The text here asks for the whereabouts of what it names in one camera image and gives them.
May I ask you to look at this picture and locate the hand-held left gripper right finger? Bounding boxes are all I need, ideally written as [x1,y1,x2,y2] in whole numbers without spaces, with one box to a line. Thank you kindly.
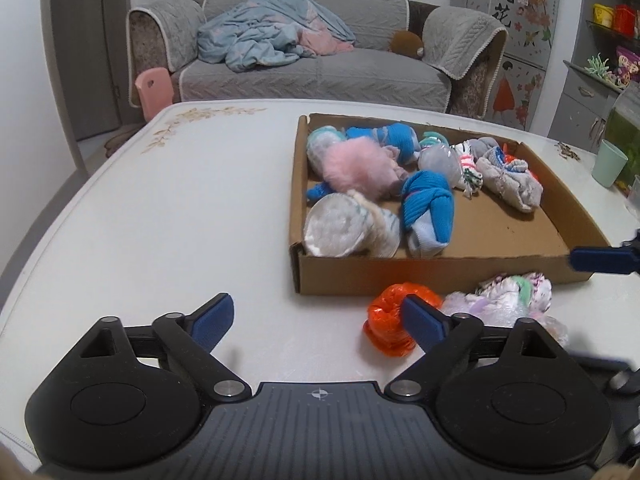
[385,294,556,402]

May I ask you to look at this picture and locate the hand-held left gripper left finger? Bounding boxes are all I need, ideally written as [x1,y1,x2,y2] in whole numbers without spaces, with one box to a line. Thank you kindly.
[80,292,251,402]

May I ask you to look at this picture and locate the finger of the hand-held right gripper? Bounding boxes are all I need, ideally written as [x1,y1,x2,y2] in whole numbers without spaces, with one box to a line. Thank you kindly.
[570,230,640,276]
[567,354,640,396]

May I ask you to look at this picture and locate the white purple green sock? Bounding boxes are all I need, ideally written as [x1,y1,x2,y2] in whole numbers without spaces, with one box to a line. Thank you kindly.
[479,272,554,312]

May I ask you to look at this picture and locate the cardboard box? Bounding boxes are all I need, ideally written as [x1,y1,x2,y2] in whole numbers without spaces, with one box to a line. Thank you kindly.
[289,113,613,295]

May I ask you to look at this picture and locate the blue knotted sock bundle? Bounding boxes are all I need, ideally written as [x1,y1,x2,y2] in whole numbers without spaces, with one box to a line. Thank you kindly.
[401,170,457,260]

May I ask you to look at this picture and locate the grey sock with blue stripes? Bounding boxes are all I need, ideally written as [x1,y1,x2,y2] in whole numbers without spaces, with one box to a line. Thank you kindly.
[474,147,544,214]

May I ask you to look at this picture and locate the white fuzzy sock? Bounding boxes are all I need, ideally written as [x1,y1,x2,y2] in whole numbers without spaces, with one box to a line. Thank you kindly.
[304,191,402,259]

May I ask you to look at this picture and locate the clear plastic bagged sock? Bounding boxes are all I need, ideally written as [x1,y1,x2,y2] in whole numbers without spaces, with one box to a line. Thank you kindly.
[417,142,463,189]

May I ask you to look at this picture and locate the white striped sock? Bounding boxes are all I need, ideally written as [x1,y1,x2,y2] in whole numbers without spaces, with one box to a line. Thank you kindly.
[450,140,484,197]

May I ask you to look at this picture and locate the grey blue fuzzy sock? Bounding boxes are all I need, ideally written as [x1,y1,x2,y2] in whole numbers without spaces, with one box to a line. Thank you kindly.
[469,137,502,159]

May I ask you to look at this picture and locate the small blue sock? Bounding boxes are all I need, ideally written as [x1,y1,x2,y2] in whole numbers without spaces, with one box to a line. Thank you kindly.
[306,182,334,204]

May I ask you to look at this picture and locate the pink fuzzy sock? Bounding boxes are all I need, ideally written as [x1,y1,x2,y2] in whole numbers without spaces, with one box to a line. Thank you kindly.
[320,140,407,199]

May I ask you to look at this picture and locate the blue and white sock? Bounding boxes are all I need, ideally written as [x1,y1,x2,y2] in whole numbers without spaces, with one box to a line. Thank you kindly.
[345,122,422,164]

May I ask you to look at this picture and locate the pale fuzzy sock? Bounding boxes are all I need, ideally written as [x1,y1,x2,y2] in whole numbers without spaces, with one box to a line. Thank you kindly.
[306,125,349,177]

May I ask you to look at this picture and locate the pale green cup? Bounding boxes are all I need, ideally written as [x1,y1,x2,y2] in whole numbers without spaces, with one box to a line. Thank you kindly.
[591,140,628,189]

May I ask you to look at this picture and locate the grey cabinet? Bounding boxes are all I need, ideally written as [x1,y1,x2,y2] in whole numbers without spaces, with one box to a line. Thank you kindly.
[547,60,626,156]

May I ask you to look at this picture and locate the green plant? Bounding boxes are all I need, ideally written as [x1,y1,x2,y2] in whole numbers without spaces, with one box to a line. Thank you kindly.
[587,54,613,78]

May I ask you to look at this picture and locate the colourful snack packet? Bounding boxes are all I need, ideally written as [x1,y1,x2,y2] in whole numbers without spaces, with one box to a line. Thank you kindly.
[614,46,640,87]

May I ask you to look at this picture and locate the brown floor mat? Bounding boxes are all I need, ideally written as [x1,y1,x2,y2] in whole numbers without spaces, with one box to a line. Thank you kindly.
[102,122,146,159]

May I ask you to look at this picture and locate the fridge with flower stickers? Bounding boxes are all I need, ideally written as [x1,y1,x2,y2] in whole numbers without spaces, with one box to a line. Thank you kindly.
[450,0,563,131]

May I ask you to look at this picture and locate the pink plastic stool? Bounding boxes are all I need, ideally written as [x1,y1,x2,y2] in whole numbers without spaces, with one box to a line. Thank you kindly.
[135,67,175,122]

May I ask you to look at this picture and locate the red container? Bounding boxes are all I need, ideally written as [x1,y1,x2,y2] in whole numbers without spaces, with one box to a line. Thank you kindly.
[614,4,637,36]

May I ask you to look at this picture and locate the grey quilted armrest cover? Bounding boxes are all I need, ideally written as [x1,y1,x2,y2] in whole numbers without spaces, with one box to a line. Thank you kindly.
[422,6,508,81]
[127,0,206,73]

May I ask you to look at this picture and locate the grey sofa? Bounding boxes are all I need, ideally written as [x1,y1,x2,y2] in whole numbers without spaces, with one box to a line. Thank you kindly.
[126,0,508,116]

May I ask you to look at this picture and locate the brown plush toy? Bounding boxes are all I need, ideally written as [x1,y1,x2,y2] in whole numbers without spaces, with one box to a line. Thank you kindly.
[390,30,425,58]

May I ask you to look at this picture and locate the light blue blanket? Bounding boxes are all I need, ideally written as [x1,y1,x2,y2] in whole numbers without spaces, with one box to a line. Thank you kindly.
[197,0,357,72]

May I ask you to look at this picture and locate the pink cloth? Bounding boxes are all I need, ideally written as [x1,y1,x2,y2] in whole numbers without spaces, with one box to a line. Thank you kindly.
[297,27,353,57]

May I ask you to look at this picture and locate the grey door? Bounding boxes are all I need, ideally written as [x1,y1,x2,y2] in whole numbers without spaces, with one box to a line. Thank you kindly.
[50,0,133,141]

